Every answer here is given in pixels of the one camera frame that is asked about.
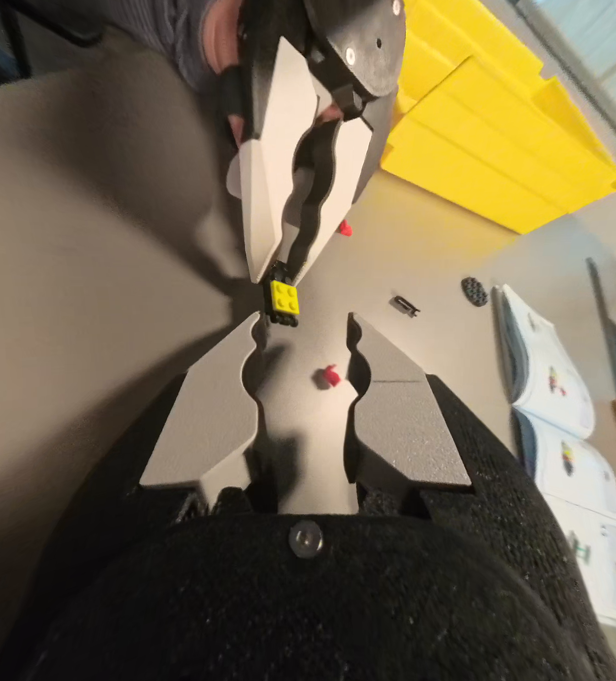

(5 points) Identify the person's left forearm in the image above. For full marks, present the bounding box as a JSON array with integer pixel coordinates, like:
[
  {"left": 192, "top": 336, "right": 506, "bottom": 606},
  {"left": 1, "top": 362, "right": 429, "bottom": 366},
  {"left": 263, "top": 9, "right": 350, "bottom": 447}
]
[{"left": 116, "top": 0, "right": 218, "bottom": 92}]

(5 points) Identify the open instruction booklet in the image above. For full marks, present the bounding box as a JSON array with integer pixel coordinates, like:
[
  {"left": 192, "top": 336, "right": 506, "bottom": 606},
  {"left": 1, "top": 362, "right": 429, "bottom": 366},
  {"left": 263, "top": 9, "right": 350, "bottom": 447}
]
[{"left": 491, "top": 283, "right": 616, "bottom": 681}]

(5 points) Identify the black brick block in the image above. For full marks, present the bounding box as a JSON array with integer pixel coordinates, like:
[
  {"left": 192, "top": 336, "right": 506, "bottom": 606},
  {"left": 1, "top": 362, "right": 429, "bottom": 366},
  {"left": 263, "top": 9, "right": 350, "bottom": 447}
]
[{"left": 262, "top": 261, "right": 302, "bottom": 328}]

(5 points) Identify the person's left hand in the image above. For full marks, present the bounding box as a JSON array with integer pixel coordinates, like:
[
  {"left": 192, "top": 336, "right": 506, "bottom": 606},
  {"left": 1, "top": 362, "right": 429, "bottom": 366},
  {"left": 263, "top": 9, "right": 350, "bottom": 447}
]
[{"left": 201, "top": 0, "right": 246, "bottom": 151}]

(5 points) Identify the black round studded disc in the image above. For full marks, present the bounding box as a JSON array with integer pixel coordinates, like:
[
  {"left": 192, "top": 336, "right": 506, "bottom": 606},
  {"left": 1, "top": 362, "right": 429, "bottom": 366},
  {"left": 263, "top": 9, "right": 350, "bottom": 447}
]
[{"left": 460, "top": 277, "right": 490, "bottom": 308}]

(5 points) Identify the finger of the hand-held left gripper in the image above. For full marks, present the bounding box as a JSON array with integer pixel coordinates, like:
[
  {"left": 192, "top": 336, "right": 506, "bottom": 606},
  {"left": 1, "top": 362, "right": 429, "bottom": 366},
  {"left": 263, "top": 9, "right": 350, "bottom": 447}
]
[
  {"left": 239, "top": 36, "right": 322, "bottom": 284},
  {"left": 285, "top": 118, "right": 375, "bottom": 285}
]

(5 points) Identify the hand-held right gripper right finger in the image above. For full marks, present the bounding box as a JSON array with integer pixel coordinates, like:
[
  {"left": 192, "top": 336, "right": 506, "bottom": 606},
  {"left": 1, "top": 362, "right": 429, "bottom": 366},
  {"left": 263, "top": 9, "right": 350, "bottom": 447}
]
[{"left": 346, "top": 312, "right": 472, "bottom": 487}]

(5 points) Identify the yellow plastic bin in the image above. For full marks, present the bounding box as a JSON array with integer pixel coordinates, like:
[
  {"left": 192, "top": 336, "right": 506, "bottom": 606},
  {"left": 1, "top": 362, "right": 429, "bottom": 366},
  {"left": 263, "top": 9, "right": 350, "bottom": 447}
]
[{"left": 379, "top": 0, "right": 616, "bottom": 236}]

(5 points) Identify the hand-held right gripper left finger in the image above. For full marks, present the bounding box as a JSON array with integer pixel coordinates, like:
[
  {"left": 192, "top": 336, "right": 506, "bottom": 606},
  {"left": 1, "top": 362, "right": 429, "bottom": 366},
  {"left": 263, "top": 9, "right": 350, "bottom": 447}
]
[{"left": 139, "top": 311, "right": 263, "bottom": 506}]

